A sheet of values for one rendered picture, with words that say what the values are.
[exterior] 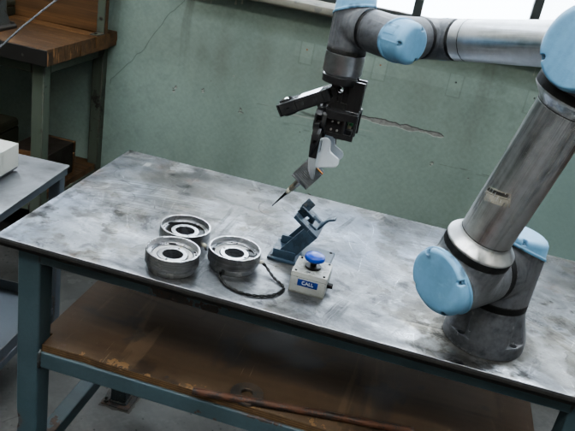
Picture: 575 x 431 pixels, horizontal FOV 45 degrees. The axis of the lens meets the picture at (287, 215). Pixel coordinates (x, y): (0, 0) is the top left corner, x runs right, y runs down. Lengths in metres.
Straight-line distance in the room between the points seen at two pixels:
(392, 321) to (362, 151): 1.68
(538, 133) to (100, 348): 0.99
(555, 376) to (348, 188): 1.82
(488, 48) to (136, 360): 0.93
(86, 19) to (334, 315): 2.08
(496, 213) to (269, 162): 2.05
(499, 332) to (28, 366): 0.97
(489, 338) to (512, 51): 0.50
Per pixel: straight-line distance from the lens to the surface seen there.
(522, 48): 1.21
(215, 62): 3.01
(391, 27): 1.22
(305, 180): 1.40
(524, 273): 1.24
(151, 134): 3.20
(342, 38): 1.30
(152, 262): 1.32
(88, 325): 1.63
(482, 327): 1.29
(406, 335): 1.30
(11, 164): 2.03
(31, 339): 1.56
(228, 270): 1.34
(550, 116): 1.02
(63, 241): 1.43
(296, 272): 1.32
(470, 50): 1.27
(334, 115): 1.33
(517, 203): 1.07
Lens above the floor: 1.47
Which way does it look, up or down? 24 degrees down
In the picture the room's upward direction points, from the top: 11 degrees clockwise
